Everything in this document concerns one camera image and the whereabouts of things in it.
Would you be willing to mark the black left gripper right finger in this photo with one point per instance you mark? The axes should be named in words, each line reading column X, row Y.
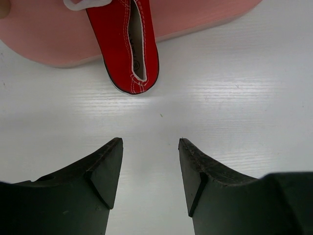
column 222, row 201

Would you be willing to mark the pink three-tier shoe shelf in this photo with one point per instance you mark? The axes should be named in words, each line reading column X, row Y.
column 47, row 32

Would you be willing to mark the red sneaker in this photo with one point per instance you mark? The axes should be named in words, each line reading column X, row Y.
column 125, row 34

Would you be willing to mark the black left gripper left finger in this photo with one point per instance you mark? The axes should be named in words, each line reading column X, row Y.
column 75, row 200

